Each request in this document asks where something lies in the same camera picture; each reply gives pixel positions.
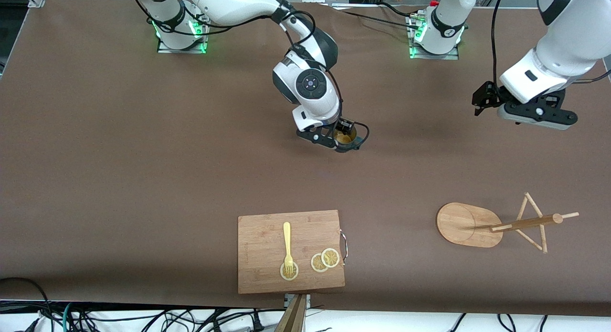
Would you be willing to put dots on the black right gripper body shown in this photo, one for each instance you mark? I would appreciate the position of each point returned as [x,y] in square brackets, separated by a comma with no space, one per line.
[346,126]

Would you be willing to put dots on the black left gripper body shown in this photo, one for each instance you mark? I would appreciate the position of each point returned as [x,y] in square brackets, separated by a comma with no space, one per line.
[491,94]

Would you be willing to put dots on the teal cup yellow inside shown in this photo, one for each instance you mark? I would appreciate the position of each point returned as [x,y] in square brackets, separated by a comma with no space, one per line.
[342,139]

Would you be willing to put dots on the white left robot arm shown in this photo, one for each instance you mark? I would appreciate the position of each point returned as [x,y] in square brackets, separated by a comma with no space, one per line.
[563,55]

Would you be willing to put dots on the wooden cup rack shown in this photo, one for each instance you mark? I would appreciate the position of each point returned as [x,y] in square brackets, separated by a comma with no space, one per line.
[465,224]

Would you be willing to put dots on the yellow plastic fork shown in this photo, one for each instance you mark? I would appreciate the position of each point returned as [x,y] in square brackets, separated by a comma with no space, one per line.
[287,236]

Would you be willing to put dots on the lemon slice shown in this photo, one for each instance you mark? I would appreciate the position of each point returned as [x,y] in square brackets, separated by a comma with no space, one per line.
[330,258]
[316,263]
[289,274]

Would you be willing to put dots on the bamboo cutting board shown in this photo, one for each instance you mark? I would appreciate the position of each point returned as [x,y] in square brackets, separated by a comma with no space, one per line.
[267,246]

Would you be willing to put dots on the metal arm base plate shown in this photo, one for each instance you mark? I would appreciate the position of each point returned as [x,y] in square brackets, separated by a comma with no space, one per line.
[181,50]
[434,57]

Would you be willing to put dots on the wooden post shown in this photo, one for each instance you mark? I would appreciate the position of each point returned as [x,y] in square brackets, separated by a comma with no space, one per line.
[293,317]

